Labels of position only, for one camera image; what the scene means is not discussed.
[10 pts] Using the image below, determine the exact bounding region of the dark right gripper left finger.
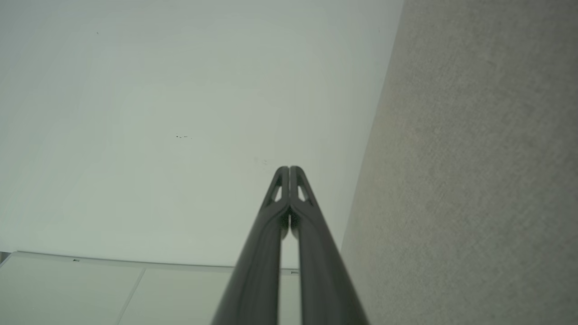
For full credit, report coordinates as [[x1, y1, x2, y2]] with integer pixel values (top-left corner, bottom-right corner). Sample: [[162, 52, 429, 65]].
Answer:
[[211, 166, 290, 325]]

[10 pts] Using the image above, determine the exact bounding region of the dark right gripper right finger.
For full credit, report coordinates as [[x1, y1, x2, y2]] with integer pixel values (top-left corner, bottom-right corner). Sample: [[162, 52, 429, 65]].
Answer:
[[289, 166, 370, 325]]

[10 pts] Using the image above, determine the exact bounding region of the grey fabric sofa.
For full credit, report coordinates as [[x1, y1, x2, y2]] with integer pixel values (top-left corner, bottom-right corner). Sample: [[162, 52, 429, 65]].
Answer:
[[341, 0, 578, 325]]

